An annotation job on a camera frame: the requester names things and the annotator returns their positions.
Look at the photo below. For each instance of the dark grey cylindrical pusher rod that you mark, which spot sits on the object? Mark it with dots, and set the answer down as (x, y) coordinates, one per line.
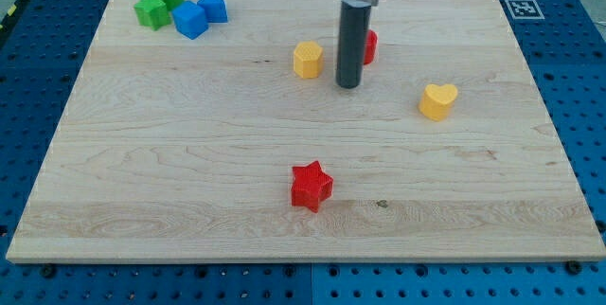
(353, 27)

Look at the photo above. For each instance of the yellow heart block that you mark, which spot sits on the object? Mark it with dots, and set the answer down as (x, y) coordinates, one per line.
(437, 100)

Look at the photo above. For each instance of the red star block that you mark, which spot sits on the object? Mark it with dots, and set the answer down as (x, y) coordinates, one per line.
(311, 186)

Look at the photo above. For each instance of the green star block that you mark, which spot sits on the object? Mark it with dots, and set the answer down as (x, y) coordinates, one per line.
(152, 13)

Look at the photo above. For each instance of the red cylinder block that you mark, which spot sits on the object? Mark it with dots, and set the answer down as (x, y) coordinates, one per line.
(370, 46)

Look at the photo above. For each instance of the yellow hexagon block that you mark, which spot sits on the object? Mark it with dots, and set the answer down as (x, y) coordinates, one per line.
(308, 60)

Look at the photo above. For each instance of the blue pentagon block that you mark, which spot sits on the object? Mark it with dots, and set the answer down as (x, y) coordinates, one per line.
(215, 10)

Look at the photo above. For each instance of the white fiducial marker tag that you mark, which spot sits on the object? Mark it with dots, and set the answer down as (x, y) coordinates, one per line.
(524, 9)

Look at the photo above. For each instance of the blue cube block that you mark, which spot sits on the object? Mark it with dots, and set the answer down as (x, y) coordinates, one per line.
(190, 20)

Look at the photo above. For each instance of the light wooden board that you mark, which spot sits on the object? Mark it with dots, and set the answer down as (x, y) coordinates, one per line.
(172, 150)

